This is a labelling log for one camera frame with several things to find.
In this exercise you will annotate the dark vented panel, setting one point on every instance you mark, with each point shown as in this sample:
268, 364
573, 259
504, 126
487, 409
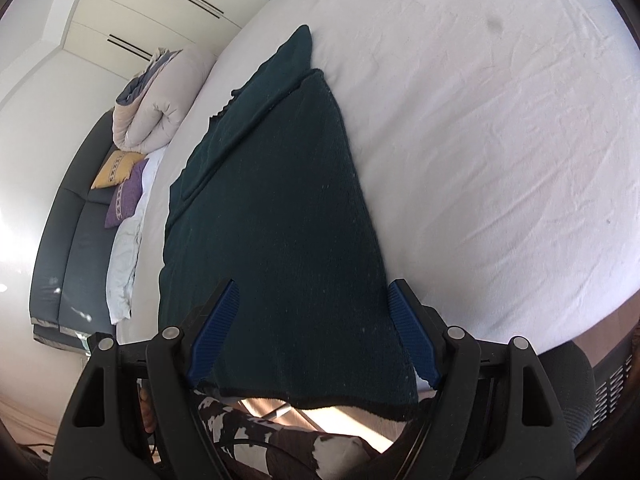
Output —
612, 390

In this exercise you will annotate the dark green towel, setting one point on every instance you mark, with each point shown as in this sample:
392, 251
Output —
280, 235

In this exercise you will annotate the rolled beige duvet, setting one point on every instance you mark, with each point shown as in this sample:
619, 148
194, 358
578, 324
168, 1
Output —
160, 105

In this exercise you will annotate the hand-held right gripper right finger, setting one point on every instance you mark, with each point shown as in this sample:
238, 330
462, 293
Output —
415, 335

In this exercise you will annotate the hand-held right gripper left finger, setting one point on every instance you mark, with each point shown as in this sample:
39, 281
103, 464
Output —
215, 332

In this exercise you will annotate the white pillow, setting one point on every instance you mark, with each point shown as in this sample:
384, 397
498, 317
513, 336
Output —
122, 265

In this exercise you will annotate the purple patterned cushion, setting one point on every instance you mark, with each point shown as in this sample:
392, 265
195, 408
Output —
125, 200

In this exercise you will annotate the yellow patterned cushion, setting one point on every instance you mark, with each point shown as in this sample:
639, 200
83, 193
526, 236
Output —
115, 170

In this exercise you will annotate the brown and white cowhide rug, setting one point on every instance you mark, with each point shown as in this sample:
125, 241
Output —
235, 425

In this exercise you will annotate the bed with white sheet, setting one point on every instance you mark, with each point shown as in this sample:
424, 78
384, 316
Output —
475, 135

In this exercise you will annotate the dark grey padded headboard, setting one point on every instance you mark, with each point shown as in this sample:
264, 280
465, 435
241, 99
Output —
60, 260

